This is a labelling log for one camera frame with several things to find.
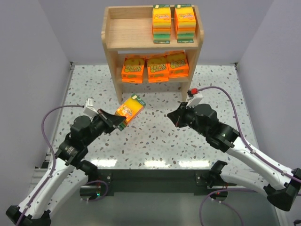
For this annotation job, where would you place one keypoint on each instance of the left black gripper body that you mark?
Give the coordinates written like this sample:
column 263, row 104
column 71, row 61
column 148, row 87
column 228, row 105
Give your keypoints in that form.
column 104, row 120

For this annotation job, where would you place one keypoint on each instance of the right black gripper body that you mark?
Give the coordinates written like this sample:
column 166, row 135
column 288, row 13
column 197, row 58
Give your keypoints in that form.
column 182, row 116

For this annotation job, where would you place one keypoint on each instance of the Sponge Daddy sponge pack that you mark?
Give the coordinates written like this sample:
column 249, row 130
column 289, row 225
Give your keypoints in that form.
column 161, row 23
column 130, row 109
column 184, row 23

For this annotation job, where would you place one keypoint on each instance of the orange Scrub Daddy box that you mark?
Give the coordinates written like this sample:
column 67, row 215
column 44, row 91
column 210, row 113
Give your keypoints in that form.
column 157, row 68
column 133, row 68
column 177, row 64

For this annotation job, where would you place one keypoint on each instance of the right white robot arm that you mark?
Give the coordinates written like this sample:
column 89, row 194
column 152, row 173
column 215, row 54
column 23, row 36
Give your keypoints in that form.
column 278, row 183

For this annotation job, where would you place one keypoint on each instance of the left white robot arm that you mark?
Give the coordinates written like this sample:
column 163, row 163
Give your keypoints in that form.
column 69, row 157

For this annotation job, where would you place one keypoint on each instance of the wooden two-tier shelf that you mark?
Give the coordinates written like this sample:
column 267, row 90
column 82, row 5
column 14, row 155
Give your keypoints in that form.
column 129, row 29

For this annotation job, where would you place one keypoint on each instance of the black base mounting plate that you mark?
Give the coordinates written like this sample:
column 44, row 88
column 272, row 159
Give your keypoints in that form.
column 194, row 181

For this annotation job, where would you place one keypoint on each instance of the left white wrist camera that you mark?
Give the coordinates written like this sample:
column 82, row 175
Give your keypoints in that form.
column 89, row 109

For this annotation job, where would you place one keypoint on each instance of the aluminium frame rail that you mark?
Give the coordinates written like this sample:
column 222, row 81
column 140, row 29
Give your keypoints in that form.
column 37, row 176

